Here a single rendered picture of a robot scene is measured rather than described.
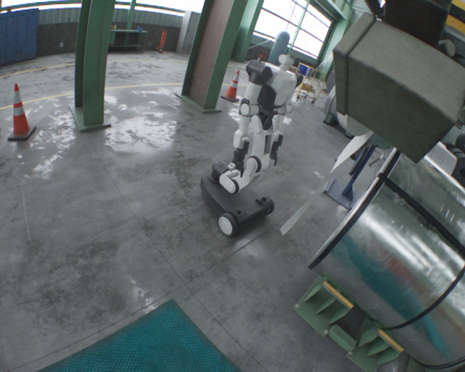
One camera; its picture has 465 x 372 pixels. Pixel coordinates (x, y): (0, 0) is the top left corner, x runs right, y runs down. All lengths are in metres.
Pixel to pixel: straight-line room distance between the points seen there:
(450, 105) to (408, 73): 0.07
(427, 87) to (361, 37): 0.12
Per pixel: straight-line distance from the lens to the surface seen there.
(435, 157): 6.50
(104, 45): 3.13
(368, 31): 0.40
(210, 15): 4.67
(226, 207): 2.01
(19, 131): 3.49
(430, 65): 0.38
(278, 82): 1.60
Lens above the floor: 1.52
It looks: 36 degrees down
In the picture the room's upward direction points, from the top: 20 degrees clockwise
